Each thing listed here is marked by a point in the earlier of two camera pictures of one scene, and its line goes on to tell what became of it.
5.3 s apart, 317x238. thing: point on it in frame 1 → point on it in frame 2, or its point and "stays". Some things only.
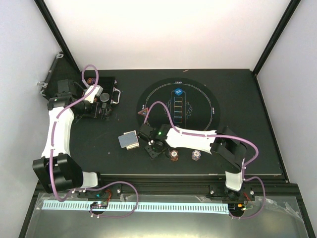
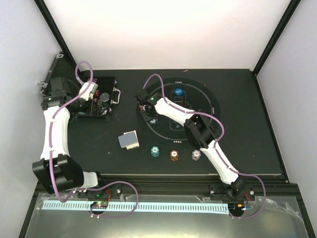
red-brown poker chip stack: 174,155 stays
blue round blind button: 178,91 stays
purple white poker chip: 196,155 stays
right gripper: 151,153 → 146,118
